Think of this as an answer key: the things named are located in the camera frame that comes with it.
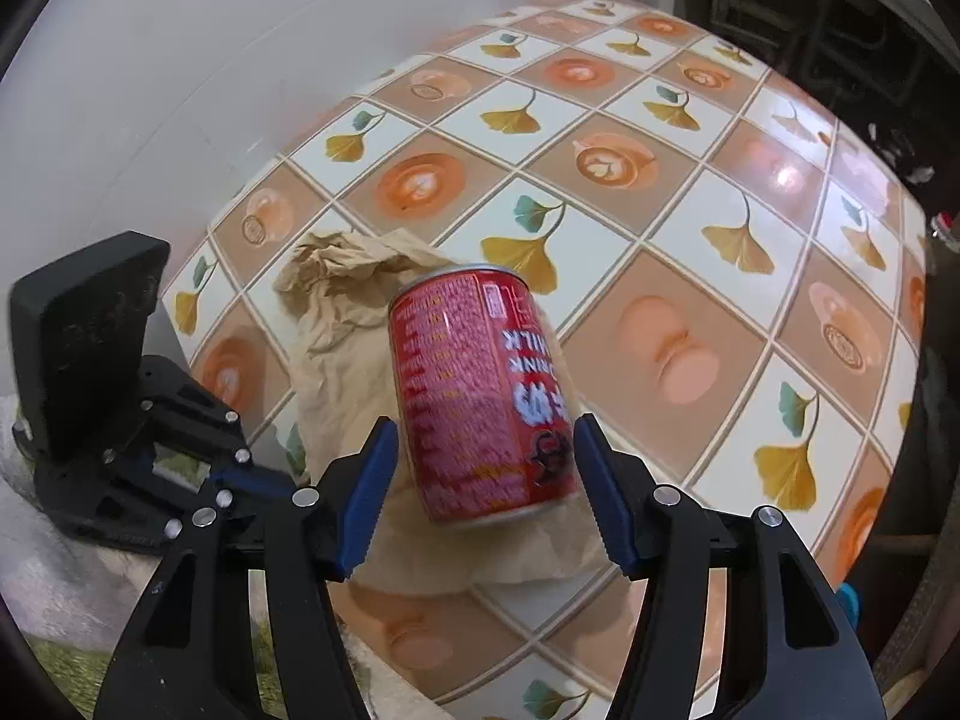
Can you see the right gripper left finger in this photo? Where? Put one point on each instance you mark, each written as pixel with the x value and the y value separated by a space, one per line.
pixel 187 651

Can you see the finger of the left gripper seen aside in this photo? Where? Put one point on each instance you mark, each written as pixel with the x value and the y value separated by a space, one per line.
pixel 252 481

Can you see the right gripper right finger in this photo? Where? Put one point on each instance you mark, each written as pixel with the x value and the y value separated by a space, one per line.
pixel 789 650

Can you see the brown paper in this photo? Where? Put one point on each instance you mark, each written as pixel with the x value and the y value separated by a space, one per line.
pixel 336 286

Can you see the red milk drink can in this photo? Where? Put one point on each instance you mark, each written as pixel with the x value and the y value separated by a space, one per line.
pixel 486 420

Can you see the patterned tile tablecloth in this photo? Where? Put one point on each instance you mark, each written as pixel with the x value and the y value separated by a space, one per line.
pixel 738 282

